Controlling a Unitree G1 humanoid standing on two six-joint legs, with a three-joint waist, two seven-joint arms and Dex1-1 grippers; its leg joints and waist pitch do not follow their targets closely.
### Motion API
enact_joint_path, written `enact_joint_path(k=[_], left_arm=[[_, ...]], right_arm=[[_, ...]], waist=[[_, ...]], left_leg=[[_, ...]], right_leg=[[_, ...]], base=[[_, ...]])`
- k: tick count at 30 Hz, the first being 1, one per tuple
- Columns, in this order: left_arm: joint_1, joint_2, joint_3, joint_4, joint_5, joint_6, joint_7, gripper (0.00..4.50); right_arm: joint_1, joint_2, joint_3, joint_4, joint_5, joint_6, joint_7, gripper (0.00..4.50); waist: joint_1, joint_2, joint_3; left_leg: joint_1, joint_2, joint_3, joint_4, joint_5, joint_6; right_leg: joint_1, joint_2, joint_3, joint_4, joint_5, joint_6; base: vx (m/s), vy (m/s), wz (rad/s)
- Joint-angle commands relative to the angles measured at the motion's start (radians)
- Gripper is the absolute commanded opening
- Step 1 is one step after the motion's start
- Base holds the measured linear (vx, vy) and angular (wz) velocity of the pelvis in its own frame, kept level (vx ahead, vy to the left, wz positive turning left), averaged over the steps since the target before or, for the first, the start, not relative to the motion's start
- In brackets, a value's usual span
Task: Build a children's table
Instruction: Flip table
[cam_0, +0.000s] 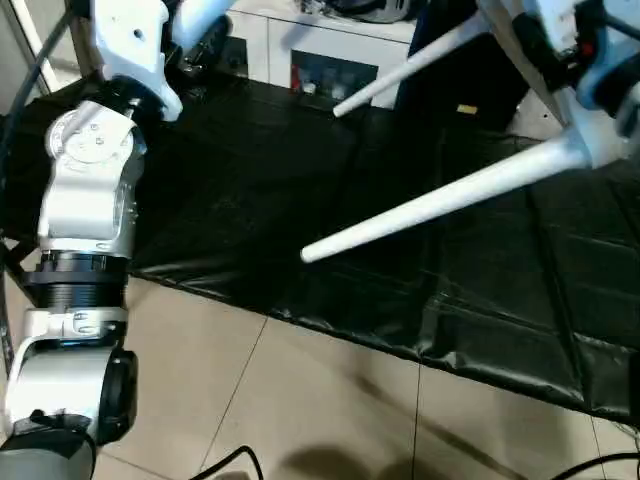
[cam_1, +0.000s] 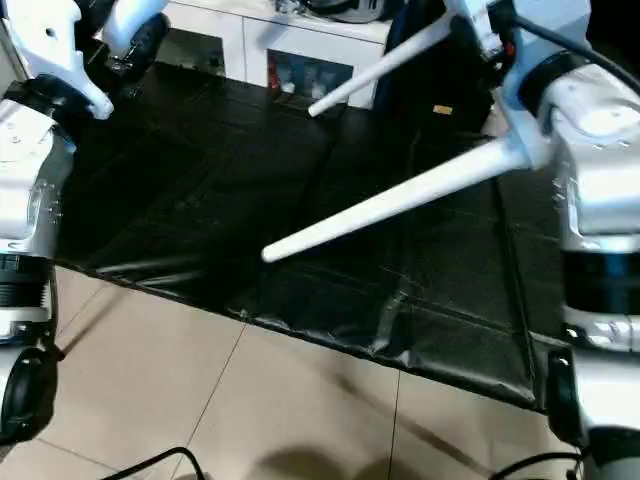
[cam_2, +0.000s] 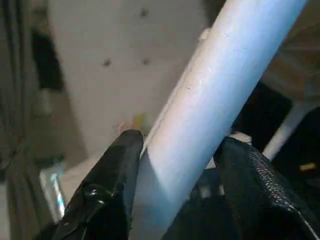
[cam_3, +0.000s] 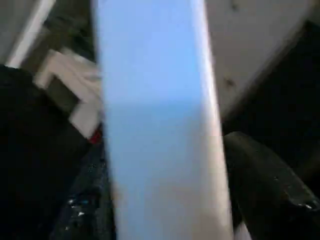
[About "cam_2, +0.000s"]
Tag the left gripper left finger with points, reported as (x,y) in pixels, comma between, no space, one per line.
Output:
(107,195)

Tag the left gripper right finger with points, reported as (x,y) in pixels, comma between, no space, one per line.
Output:
(265,195)

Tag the grey curtain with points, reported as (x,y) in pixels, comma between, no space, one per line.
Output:
(12,100)

